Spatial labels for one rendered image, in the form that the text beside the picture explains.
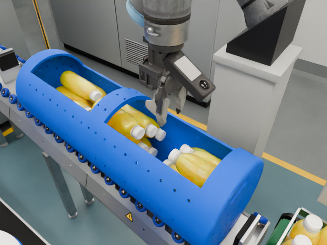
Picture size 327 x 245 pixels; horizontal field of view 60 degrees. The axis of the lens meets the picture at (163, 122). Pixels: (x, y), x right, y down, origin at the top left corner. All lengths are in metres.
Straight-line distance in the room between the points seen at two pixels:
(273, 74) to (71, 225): 1.53
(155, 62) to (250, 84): 0.81
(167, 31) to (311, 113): 2.62
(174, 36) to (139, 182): 0.39
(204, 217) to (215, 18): 1.85
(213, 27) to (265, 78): 1.12
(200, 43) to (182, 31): 1.91
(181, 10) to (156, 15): 0.05
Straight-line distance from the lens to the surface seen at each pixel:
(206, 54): 2.47
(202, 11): 2.36
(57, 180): 1.75
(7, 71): 1.65
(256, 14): 1.32
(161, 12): 0.53
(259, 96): 1.39
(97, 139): 0.83
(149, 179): 0.72
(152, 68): 0.62
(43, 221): 2.14
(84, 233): 2.02
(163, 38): 0.55
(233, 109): 1.49
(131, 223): 1.01
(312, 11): 3.43
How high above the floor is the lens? 1.75
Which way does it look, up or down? 42 degrees down
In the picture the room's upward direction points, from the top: straight up
